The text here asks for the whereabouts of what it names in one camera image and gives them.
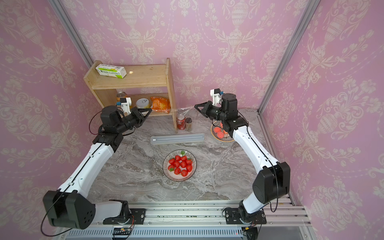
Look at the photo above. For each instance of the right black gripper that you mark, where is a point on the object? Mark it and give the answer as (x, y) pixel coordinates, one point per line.
(208, 109)

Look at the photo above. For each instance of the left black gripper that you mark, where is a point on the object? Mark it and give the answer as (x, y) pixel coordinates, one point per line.
(144, 117)

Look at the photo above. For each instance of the beige plastic wrap dispenser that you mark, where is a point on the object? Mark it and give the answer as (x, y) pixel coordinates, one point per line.
(177, 139)

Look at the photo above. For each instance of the striped plate of strawberries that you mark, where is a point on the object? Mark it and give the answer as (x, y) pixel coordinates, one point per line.
(173, 154)

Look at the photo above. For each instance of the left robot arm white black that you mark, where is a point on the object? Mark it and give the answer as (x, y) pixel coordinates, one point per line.
(68, 206)

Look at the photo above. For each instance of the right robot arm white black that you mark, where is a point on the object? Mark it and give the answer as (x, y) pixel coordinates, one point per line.
(273, 177)

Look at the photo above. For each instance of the patterned plate with peaches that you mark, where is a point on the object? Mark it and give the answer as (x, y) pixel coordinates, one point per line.
(227, 140)

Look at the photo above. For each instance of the white yellow cup container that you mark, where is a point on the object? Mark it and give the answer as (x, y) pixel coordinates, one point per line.
(143, 103)

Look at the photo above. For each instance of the orange snack bag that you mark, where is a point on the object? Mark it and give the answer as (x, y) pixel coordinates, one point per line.
(160, 104)

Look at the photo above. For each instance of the small brown spice jar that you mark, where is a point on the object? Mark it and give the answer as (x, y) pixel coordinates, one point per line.
(189, 122)

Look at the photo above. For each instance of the red soda can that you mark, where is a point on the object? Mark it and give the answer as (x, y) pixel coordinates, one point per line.
(181, 122)

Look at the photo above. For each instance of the orange drink can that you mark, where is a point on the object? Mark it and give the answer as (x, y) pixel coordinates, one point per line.
(121, 97)

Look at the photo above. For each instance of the peach fruit pile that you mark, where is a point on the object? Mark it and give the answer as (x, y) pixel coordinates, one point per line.
(219, 130)

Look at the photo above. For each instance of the wooden two-tier shelf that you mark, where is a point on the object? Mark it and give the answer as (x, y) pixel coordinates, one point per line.
(138, 77)

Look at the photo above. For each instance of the white green carton box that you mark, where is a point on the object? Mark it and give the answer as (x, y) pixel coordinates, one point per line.
(111, 71)

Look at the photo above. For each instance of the red strawberries pile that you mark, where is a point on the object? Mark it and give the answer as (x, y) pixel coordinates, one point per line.
(180, 166)

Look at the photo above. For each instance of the small electronics board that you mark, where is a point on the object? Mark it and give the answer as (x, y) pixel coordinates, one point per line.
(122, 232)

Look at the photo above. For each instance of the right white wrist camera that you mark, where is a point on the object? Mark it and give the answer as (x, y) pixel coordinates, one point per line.
(216, 95)

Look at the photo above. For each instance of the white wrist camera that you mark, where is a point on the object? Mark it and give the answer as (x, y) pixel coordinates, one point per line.
(216, 95)
(125, 105)

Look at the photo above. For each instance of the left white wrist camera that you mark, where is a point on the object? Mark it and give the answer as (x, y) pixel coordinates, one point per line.
(125, 105)

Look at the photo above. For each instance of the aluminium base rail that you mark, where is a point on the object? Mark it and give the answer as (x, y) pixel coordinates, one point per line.
(205, 220)

